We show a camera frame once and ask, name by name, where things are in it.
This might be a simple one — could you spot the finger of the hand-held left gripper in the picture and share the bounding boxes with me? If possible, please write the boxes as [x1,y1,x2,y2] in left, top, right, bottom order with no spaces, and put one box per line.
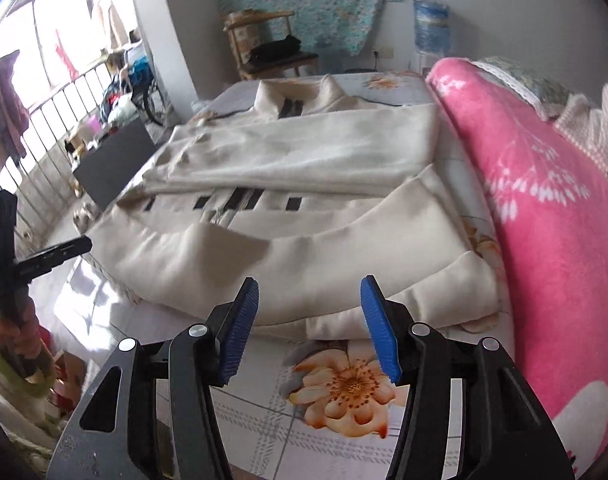
[0,191,18,273]
[15,237,93,283]

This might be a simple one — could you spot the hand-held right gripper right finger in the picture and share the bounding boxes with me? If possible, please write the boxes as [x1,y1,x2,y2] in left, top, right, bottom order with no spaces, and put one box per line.
[360,275,582,480]

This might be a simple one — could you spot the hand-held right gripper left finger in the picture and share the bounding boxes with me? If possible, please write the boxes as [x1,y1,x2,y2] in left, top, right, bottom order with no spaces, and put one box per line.
[46,276,261,480]

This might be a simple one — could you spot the cream zip jacket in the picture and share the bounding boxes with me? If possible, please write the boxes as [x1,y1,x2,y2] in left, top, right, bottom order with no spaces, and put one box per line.
[84,74,502,341]

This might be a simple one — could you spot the person's left forearm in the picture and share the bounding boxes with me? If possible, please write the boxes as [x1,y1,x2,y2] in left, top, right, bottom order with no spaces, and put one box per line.
[0,317,57,441]

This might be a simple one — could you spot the person's left hand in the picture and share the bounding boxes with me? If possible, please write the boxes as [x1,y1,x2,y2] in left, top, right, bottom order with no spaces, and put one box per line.
[0,297,49,378]

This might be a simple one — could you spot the pale slippers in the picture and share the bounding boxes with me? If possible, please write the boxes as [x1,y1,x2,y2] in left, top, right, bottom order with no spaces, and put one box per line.
[73,200,100,226]

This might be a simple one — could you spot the floral checked bed sheet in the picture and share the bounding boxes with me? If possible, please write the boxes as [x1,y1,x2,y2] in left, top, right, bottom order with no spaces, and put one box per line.
[49,71,520,480]

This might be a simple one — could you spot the dark flat board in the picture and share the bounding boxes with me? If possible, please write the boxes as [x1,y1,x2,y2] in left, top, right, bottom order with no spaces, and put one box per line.
[73,120,157,208]

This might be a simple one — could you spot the red box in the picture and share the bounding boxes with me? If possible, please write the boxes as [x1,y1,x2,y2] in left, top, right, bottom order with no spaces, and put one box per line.
[39,325,87,411]

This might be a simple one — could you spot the dark purple hanging garment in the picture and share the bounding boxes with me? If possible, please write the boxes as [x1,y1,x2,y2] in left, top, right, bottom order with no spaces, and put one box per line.
[0,50,31,161]

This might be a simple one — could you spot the metal railing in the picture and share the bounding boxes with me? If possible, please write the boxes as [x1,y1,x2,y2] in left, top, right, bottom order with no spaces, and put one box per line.
[0,62,120,246]

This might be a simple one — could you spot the spoked wheel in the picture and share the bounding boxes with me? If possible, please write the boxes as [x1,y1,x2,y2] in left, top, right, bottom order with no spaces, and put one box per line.
[139,80,167,126]

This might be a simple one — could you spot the red hanging cloth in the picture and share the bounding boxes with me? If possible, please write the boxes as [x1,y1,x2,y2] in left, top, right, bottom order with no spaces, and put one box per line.
[54,30,80,78]

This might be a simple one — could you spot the pink floral blanket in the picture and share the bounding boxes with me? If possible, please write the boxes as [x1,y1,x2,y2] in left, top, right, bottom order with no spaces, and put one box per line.
[426,57,608,480]

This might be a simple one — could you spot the blue bag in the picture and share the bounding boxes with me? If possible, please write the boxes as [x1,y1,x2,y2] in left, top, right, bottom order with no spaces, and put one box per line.
[131,57,155,86]

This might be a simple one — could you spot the white hanging garment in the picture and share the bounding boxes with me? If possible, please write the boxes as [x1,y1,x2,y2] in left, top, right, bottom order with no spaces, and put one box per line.
[96,0,130,51]

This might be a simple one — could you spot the wooden chair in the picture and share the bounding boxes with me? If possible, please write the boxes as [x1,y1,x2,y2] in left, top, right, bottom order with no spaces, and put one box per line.
[223,10,320,81]

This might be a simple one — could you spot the black cloth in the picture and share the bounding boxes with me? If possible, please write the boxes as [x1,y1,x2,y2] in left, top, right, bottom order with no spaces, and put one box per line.
[248,34,305,66]

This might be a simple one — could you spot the grey lace-trimmed pillow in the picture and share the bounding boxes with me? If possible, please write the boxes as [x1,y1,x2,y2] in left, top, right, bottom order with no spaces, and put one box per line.
[476,56,572,121]

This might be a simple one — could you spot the pink checked cloth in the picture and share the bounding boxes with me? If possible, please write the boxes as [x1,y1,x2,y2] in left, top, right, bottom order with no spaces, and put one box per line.
[554,80,608,188]

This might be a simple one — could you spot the blue water jug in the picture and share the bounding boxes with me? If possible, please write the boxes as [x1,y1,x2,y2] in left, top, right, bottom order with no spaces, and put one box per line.
[413,0,452,68]

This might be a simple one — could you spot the turquoise floral hanging cloth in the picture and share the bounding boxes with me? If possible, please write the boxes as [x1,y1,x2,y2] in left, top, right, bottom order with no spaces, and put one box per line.
[218,0,404,57]

